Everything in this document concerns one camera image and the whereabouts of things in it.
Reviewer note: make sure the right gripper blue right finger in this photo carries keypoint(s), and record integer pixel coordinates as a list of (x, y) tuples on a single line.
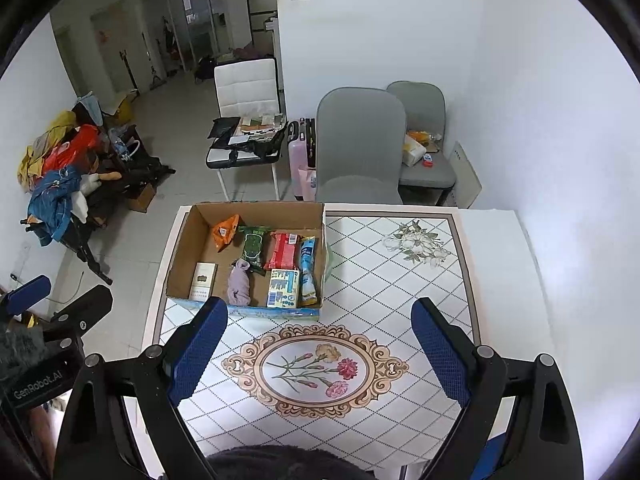
[(446, 347)]

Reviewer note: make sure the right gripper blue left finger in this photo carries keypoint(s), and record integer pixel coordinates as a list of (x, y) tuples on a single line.
[(190, 348)]

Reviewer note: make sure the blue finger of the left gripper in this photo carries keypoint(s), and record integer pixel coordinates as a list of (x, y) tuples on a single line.
[(84, 313), (21, 299)]

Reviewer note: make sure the cigarette pack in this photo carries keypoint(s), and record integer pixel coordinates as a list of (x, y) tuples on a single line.
[(203, 281)]

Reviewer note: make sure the purple knitted cloth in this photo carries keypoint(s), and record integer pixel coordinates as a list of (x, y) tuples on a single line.
[(238, 289)]

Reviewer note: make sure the orange snack packet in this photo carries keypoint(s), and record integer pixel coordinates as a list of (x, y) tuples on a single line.
[(224, 232)]

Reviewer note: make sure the blue tube snack packet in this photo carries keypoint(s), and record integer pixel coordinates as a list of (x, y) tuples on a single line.
[(307, 289)]

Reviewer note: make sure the blue white carton pack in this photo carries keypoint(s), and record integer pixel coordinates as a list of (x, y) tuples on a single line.
[(283, 290)]

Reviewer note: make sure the green snack packet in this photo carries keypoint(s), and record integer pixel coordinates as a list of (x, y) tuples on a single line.
[(252, 247)]

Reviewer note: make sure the red snack packet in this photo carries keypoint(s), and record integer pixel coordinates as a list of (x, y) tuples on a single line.
[(283, 254)]

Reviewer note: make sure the clothes pile on rack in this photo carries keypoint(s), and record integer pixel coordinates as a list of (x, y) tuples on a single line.
[(78, 171)]

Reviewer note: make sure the small brown cardboard box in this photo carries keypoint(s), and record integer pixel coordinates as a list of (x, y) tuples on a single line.
[(138, 199)]

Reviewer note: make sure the far grey chair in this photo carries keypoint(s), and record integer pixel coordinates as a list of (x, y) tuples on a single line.
[(425, 108)]

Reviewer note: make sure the grey chair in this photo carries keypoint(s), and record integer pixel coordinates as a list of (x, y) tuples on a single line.
[(425, 108), (360, 133)]

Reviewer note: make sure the red lid jar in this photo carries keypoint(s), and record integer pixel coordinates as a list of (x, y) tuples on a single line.
[(428, 161)]

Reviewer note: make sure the pink gift bag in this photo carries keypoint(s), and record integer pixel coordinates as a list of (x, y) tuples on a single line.
[(308, 184)]

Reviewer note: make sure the black bag on chair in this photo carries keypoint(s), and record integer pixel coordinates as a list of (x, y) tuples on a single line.
[(246, 139)]

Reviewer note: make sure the pink suitcase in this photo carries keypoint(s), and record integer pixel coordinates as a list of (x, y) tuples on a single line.
[(301, 150)]

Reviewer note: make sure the near grey chair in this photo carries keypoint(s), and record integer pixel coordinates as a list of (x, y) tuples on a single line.
[(360, 133)]

